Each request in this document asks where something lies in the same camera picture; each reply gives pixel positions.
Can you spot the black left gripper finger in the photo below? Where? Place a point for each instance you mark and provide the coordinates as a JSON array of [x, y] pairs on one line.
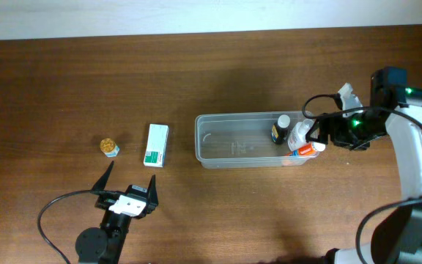
[[152, 196], [102, 181]]

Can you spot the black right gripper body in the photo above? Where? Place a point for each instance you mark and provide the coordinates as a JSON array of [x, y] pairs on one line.
[[352, 131]]

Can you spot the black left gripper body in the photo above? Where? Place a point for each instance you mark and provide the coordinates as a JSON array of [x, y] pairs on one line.
[[105, 201]]

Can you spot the white squeeze bottle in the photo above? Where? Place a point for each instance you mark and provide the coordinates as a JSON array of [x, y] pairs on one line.
[[297, 137]]

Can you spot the dark bottle white cap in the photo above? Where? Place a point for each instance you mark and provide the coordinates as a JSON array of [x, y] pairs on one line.
[[280, 129]]

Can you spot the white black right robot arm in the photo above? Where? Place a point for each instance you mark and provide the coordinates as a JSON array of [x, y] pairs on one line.
[[391, 233]]

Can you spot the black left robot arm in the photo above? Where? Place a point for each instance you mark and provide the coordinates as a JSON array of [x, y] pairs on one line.
[[104, 244]]

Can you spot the clear plastic container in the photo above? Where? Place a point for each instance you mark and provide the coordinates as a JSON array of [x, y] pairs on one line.
[[240, 140]]

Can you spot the small gold lid jar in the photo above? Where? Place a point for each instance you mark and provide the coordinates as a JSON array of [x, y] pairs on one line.
[[109, 147]]

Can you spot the white green Panadol box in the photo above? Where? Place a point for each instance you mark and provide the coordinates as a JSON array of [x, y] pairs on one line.
[[155, 153]]

